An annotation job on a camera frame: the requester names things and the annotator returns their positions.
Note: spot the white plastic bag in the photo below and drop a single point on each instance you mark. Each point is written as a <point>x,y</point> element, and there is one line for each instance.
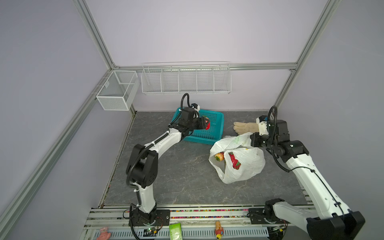
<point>252,159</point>

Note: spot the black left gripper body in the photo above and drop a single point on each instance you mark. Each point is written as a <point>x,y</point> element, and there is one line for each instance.
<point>198,124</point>

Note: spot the white wire wall shelf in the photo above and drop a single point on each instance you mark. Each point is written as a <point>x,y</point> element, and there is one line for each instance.
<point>186,77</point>

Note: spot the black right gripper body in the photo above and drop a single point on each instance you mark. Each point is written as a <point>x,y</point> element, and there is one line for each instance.
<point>259,141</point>

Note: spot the green packet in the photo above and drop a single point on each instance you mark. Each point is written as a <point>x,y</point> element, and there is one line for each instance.
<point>175,231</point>

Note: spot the teal plastic basket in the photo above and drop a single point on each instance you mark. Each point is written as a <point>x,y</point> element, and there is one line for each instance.
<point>213,134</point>

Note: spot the small orange toy figure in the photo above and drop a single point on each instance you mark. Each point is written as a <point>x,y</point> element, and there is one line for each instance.
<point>219,231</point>

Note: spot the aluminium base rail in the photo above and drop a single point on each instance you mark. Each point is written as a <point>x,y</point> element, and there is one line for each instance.
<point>197,222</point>

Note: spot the red fake strawberry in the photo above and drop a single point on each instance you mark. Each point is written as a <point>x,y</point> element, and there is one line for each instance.
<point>207,124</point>

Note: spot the pink toy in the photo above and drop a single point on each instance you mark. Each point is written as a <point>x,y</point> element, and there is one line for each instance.
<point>104,234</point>

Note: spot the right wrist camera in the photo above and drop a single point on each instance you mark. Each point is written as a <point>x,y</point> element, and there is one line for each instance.
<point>262,125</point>

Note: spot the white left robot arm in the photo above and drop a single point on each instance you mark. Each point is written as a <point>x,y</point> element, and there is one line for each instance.
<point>142,169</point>

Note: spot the yellow work glove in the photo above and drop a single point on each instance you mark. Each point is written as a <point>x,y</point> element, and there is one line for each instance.
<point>242,128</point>

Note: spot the white wire mesh box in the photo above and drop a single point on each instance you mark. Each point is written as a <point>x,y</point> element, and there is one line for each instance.
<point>118,91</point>

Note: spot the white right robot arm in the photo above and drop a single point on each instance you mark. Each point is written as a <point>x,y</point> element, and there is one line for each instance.
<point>333,219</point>

